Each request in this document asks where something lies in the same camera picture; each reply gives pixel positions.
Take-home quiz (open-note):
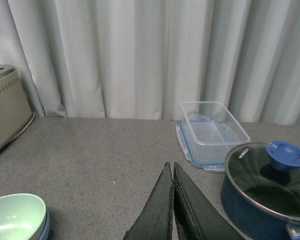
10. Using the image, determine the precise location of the green bowl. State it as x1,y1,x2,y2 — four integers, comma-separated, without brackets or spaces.
0,193,47,240

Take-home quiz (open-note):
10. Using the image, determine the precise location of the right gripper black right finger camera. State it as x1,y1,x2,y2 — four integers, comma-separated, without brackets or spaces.
173,162,244,240

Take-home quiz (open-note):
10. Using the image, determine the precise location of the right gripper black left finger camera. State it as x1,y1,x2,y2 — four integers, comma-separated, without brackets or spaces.
123,162,175,240

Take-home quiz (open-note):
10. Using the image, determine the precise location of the blue bowl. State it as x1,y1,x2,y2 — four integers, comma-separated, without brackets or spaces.
38,207,50,240

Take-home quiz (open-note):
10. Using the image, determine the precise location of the glass pot lid blue knob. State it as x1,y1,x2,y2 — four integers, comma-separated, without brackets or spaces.
225,140,300,222

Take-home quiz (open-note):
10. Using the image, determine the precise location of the white curtain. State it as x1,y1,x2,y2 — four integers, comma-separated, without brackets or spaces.
0,0,300,125

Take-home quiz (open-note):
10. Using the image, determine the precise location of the clear plastic food container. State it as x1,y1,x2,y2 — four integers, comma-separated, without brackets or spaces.
176,101,251,171

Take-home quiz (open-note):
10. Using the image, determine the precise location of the dark blue pot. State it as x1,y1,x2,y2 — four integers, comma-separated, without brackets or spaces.
220,174,300,240

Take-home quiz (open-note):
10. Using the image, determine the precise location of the blue-rimmed container lid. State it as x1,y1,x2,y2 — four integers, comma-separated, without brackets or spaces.
176,120,239,172

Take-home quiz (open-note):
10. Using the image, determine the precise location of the cream two-slot toaster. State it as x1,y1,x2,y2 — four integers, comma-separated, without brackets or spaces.
0,65,35,150

